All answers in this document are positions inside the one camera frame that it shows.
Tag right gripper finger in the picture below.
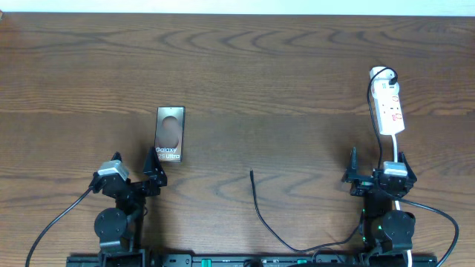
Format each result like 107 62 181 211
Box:
347 147 358 177
398 151 413 174

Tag bronze Galaxy smartphone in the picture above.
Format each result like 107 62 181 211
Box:
154 106 186 162

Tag black USB charging cable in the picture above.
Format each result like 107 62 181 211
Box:
249 66 399 254

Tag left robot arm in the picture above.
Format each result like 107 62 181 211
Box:
90 148 167 266

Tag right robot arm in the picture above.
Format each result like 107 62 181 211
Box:
342 148 417 266

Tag white USB charger adapter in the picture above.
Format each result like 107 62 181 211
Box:
370 66 400 93

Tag white power strip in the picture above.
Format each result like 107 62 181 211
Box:
371 79 404 136

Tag white power strip cord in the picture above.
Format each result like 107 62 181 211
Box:
390 133 414 267

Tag black right camera cable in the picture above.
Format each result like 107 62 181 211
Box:
381 188 460 267

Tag black camera cable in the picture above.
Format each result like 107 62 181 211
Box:
381 188 460 267
24 185 96 267

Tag black left camera cable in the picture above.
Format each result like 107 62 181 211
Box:
24 185 96 267

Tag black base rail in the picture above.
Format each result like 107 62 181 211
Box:
66 252 439 267

